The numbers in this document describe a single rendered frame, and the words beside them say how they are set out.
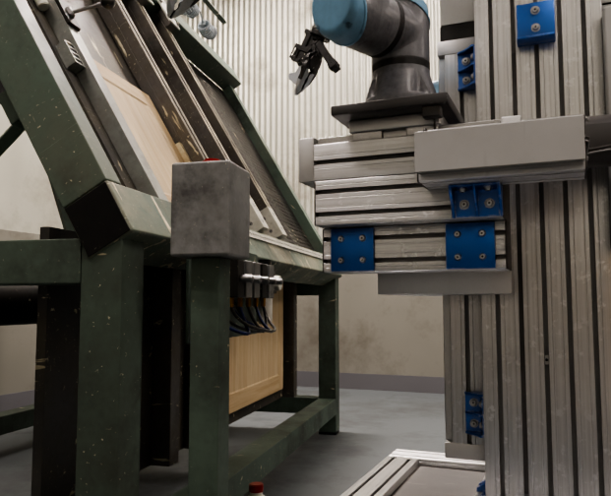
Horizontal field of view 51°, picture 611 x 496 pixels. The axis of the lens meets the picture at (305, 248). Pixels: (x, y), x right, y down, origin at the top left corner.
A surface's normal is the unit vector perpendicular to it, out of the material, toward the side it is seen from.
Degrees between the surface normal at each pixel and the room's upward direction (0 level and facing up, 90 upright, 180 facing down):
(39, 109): 90
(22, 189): 90
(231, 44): 90
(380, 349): 90
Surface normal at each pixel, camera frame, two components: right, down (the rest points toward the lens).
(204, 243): -0.24, -0.08
